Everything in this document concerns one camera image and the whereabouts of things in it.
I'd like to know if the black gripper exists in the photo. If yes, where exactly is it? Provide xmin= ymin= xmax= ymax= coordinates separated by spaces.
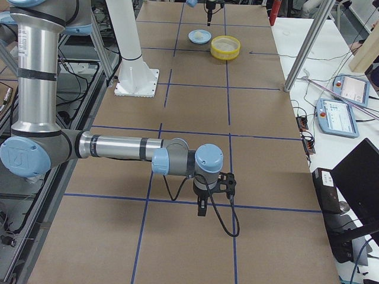
xmin=206 ymin=0 xmax=216 ymax=27
xmin=194 ymin=187 xmax=210 ymax=217

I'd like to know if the white steamed bun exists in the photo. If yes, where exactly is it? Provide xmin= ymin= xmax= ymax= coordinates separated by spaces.
xmin=194 ymin=31 xmax=203 ymax=40

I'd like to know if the yellow bamboo steamer basket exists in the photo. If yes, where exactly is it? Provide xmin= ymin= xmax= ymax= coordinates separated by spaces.
xmin=210 ymin=35 xmax=241 ymax=61

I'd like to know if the light blue plate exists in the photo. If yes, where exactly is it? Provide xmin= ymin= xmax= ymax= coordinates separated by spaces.
xmin=188 ymin=30 xmax=212 ymax=44

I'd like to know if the red fire extinguisher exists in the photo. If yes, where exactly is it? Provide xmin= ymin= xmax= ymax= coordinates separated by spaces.
xmin=269 ymin=0 xmax=282 ymax=26

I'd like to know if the brown paper table cover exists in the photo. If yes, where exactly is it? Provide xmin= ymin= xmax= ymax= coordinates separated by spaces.
xmin=28 ymin=1 xmax=339 ymax=283

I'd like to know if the metal reacher grabber stick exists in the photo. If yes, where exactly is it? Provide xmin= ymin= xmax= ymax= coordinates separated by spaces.
xmin=301 ymin=74 xmax=378 ymax=120

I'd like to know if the lower orange black connector block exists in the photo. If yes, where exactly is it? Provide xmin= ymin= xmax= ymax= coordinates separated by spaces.
xmin=302 ymin=138 xmax=316 ymax=155

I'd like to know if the orange black connector block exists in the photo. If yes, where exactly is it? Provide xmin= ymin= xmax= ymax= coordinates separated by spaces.
xmin=302 ymin=138 xmax=316 ymax=155
xmin=296 ymin=115 xmax=309 ymax=132

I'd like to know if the black computer box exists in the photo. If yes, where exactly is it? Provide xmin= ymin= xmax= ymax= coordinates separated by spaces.
xmin=312 ymin=167 xmax=341 ymax=214

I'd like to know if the upper orange black connector block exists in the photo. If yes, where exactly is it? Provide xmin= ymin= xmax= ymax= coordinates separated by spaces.
xmin=296 ymin=115 xmax=309 ymax=132

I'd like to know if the black monitor on stand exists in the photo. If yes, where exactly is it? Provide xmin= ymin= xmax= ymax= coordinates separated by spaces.
xmin=328 ymin=138 xmax=378 ymax=263

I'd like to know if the near blue teach pendant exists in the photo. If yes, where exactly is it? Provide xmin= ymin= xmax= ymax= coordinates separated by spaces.
xmin=316 ymin=98 xmax=359 ymax=138

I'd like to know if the blue teach pendant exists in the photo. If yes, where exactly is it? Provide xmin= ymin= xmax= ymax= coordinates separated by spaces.
xmin=332 ymin=74 xmax=371 ymax=107
xmin=316 ymin=98 xmax=359 ymax=138

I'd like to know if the wooden beam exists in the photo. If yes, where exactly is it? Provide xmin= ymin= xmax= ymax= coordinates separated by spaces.
xmin=349 ymin=21 xmax=378 ymax=73

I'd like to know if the far blue teach pendant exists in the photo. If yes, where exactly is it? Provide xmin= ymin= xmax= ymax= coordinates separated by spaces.
xmin=332 ymin=74 xmax=371 ymax=107

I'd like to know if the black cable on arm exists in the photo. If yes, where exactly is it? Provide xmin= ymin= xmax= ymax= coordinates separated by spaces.
xmin=203 ymin=0 xmax=225 ymax=15
xmin=162 ymin=173 xmax=240 ymax=238

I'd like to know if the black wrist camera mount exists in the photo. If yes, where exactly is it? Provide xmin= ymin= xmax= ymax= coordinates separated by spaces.
xmin=213 ymin=172 xmax=236 ymax=199

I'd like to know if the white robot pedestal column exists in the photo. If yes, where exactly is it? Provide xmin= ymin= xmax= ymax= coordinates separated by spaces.
xmin=106 ymin=0 xmax=159 ymax=98

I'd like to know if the aluminium frame post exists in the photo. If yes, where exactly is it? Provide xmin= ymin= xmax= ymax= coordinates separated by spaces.
xmin=284 ymin=0 xmax=334 ymax=92

